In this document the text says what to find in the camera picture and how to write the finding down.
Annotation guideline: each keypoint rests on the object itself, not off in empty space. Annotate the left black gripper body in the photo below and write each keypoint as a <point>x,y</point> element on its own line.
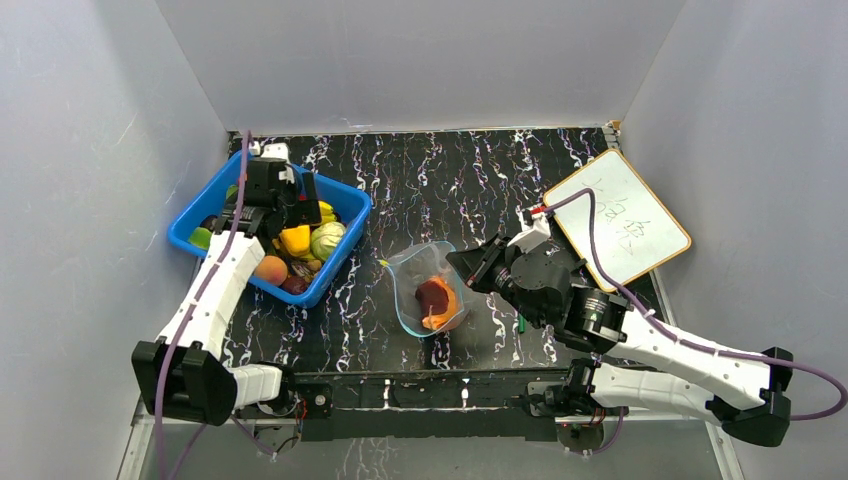
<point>295,212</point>

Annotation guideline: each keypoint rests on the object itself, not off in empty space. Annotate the clear zip top bag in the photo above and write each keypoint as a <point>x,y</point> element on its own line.
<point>413,266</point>

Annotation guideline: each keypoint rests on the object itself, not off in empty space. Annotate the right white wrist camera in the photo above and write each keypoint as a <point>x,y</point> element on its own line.
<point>535,230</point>

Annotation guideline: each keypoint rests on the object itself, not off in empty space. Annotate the peach toy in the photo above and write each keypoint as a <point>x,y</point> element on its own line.
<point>272,270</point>

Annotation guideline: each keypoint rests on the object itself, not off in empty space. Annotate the yellow bell pepper toy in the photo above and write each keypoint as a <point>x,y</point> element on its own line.
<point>296,240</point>

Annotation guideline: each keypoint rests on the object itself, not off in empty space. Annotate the green cabbage toy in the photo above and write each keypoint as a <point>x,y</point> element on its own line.
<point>325,239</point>

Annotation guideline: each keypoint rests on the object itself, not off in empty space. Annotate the orange papaya slice toy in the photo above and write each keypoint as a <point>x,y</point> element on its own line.
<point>438,303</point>

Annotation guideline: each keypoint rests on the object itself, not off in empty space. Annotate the aluminium frame rail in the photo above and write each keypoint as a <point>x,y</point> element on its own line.
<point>454,404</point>

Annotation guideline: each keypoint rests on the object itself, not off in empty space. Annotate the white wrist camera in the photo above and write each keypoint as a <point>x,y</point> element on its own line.
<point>535,230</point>
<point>274,151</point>

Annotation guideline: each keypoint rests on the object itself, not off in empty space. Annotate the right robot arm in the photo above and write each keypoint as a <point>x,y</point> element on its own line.
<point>629,362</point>

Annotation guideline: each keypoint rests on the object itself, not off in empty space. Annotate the white dry erase board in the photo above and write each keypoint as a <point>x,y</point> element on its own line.
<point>634,231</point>

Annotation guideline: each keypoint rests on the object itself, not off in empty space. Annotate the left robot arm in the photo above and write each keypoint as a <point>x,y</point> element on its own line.
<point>180,374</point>

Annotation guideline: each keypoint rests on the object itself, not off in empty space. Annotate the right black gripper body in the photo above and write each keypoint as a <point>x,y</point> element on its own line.
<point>497,276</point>

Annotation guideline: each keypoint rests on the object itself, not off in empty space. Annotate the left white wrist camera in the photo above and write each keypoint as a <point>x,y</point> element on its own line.
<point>274,151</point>

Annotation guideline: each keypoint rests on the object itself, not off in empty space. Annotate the yellow banana toy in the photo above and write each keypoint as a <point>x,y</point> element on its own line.
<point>327,212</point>

